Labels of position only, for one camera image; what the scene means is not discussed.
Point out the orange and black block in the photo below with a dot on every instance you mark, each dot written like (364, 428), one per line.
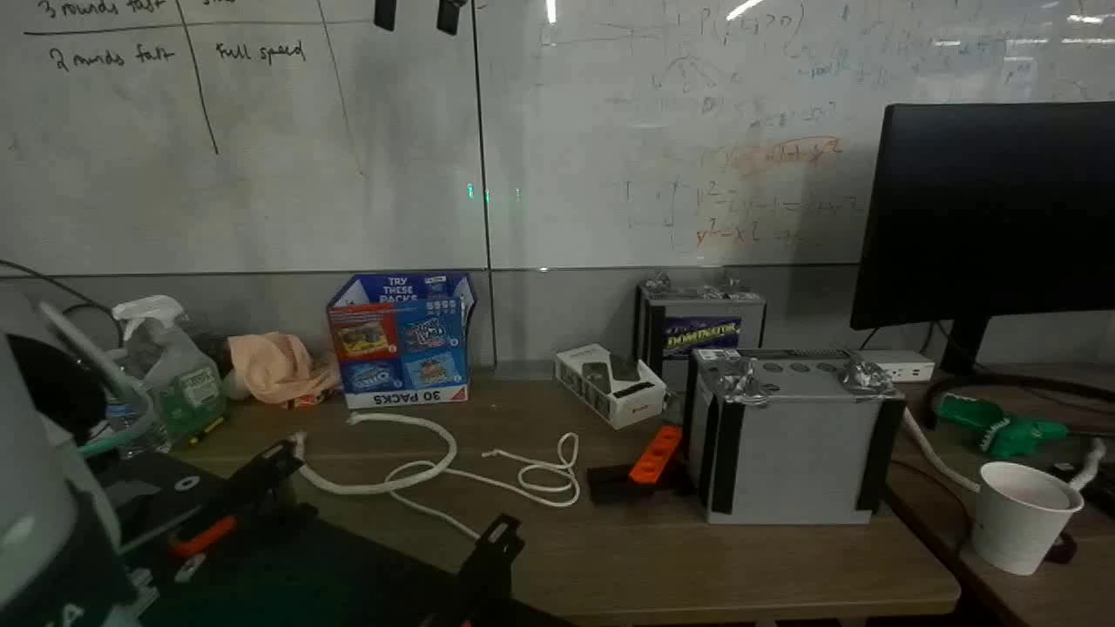
(653, 457)

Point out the black monitor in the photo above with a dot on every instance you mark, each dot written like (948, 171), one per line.
(984, 209)

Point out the small grey battery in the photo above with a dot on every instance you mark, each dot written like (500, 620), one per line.
(697, 326)

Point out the small white product box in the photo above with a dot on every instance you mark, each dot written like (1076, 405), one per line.
(610, 387)

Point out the green toy crocodile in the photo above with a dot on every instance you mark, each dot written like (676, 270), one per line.
(1002, 427)

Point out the clear spray bottle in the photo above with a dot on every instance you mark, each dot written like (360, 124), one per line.
(179, 374)

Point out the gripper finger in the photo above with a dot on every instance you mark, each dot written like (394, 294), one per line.
(451, 16)
(386, 13)

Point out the large grey battery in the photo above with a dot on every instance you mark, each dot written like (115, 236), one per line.
(801, 444)

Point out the blue snack carton box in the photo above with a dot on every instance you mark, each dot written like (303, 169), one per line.
(401, 348)

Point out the white paper cup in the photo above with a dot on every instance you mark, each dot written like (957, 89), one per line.
(1015, 518)

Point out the peach cloth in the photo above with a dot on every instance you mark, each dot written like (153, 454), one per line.
(274, 366)

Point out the row of whiteboards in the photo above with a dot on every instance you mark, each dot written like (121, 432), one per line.
(261, 157)

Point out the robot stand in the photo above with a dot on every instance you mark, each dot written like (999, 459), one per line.
(287, 566)

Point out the white power strip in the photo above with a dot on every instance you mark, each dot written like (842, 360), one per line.
(902, 366)

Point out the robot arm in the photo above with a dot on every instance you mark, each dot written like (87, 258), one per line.
(35, 488)

